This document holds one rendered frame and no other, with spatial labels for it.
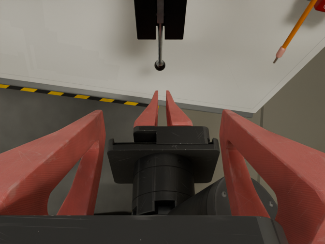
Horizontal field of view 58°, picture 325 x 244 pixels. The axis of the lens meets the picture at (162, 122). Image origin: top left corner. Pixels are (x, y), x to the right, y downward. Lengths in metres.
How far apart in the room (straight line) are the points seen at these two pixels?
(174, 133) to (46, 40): 0.24
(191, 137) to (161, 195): 0.06
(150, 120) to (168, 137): 0.03
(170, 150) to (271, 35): 0.23
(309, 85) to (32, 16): 1.53
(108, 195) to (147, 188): 1.23
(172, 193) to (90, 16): 0.24
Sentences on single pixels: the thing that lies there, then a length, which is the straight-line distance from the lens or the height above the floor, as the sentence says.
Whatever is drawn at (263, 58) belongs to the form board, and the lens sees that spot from 0.46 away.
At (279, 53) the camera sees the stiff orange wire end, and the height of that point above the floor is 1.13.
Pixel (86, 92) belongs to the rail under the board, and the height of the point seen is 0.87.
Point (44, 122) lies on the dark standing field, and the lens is 1.41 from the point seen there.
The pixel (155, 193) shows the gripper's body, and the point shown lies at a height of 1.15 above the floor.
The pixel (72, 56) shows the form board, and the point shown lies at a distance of 0.45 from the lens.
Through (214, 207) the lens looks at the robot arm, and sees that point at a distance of 0.17.
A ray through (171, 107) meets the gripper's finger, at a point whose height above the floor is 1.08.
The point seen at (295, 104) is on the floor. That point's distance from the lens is 1.72.
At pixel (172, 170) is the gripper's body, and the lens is 0.26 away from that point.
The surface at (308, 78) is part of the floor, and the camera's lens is 1.75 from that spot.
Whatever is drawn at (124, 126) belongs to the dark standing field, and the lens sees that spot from 1.40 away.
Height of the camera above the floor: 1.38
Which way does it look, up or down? 75 degrees down
